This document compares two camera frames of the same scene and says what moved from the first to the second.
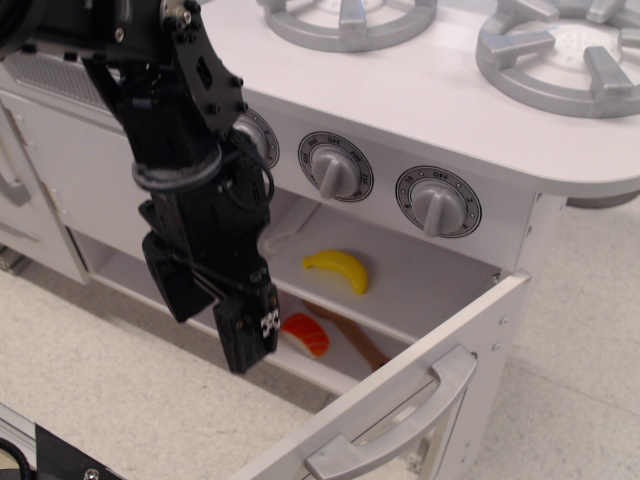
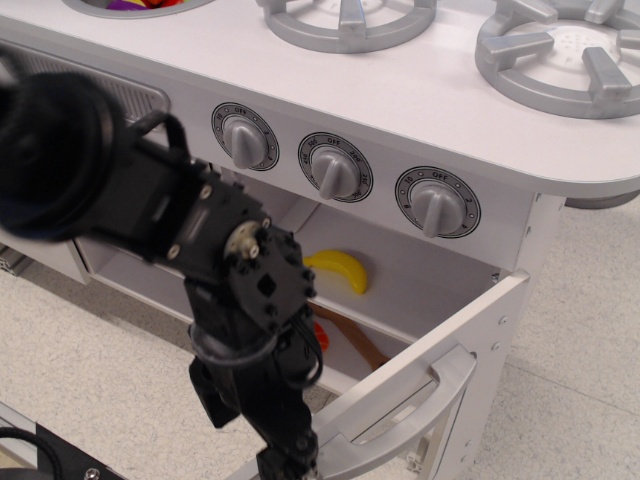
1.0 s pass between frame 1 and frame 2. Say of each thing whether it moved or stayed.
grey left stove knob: stayed
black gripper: moved
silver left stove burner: stayed
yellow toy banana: stayed
